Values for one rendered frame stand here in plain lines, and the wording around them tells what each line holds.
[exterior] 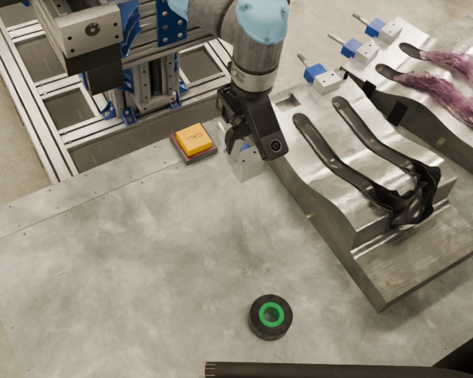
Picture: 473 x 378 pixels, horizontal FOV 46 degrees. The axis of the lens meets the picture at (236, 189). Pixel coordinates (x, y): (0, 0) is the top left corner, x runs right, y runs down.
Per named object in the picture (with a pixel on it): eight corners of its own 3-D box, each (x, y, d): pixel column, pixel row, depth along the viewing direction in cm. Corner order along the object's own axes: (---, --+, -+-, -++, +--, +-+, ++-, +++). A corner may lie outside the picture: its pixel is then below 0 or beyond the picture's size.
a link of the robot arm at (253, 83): (289, 66, 87) (245, 83, 84) (284, 86, 91) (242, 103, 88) (263, 35, 90) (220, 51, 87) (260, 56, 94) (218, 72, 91)
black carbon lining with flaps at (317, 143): (285, 123, 122) (292, 94, 114) (342, 98, 128) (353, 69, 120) (383, 247, 108) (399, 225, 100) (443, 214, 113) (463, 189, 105)
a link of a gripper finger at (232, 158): (219, 145, 109) (233, 112, 102) (235, 168, 107) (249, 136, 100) (206, 149, 107) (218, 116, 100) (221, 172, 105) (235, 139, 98)
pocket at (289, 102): (268, 109, 126) (270, 98, 123) (287, 101, 128) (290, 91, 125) (278, 123, 124) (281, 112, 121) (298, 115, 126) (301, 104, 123)
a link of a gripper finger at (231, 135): (238, 144, 104) (252, 112, 97) (243, 151, 103) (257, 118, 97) (217, 150, 101) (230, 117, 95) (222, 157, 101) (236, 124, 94)
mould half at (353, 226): (245, 133, 129) (251, 94, 117) (333, 94, 137) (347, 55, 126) (378, 313, 108) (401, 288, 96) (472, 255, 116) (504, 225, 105)
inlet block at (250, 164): (207, 136, 114) (208, 120, 110) (228, 127, 116) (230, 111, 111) (240, 184, 109) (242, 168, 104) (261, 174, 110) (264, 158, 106)
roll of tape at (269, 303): (296, 312, 107) (299, 305, 104) (279, 349, 103) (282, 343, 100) (259, 293, 108) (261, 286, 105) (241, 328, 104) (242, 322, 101)
